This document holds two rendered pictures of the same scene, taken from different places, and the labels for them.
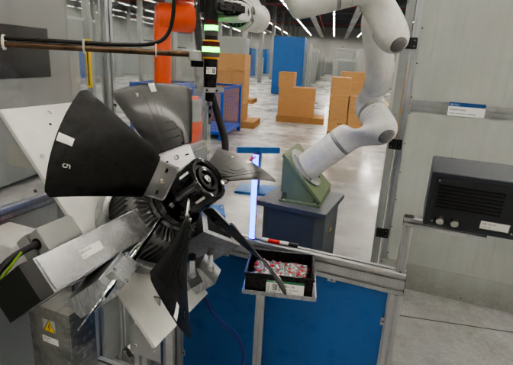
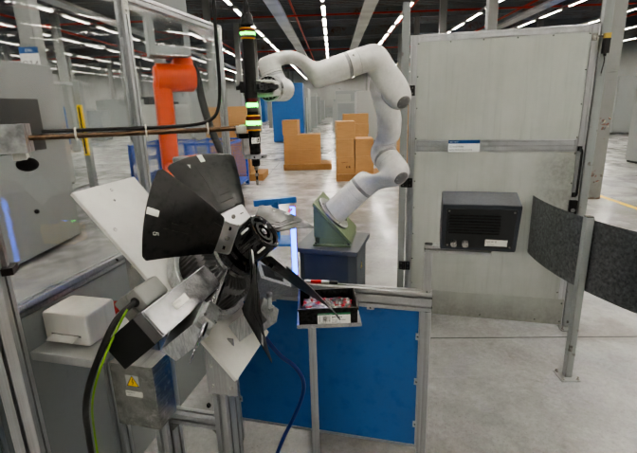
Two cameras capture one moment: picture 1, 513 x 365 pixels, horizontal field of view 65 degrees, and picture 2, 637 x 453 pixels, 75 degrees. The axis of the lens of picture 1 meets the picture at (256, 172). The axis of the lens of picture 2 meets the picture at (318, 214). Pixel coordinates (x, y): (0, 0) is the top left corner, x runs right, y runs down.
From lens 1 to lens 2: 0.26 m
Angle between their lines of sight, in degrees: 7
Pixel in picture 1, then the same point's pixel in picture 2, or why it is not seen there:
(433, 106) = (436, 145)
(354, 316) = (393, 336)
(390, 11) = (393, 76)
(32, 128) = (101, 206)
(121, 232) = (199, 285)
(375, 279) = (408, 301)
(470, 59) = (462, 101)
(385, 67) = (393, 120)
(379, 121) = (393, 166)
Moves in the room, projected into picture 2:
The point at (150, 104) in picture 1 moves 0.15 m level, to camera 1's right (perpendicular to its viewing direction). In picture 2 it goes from (202, 172) to (249, 171)
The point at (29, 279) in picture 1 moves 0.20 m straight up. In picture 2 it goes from (143, 329) to (130, 241)
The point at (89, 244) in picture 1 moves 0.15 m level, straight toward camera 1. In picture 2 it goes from (178, 297) to (195, 322)
